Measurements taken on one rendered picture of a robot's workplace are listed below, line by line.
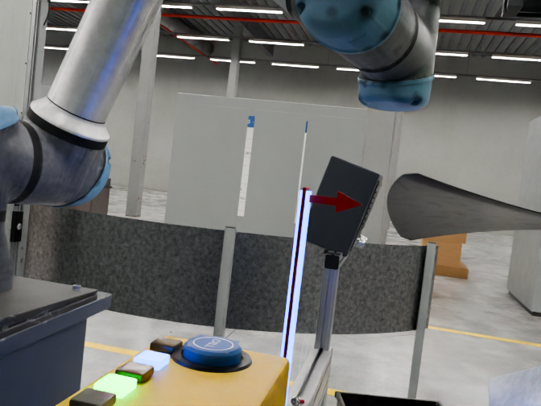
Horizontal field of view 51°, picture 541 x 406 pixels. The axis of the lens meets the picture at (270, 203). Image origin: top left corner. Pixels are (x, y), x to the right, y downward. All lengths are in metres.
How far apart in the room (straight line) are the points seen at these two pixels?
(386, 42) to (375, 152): 4.37
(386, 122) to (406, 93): 4.30
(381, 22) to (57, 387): 0.60
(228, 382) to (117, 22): 0.55
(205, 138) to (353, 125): 1.78
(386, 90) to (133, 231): 1.93
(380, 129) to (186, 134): 2.94
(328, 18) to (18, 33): 2.17
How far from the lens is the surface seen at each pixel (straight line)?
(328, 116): 6.66
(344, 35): 0.46
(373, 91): 0.59
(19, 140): 0.79
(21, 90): 2.57
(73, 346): 0.83
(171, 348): 0.41
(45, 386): 0.80
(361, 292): 2.52
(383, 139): 4.87
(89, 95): 0.82
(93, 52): 0.81
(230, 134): 6.88
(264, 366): 0.40
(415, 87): 0.59
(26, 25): 2.61
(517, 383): 0.67
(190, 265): 2.36
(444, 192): 0.55
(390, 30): 0.49
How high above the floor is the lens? 1.20
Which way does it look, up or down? 3 degrees down
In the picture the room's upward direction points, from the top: 7 degrees clockwise
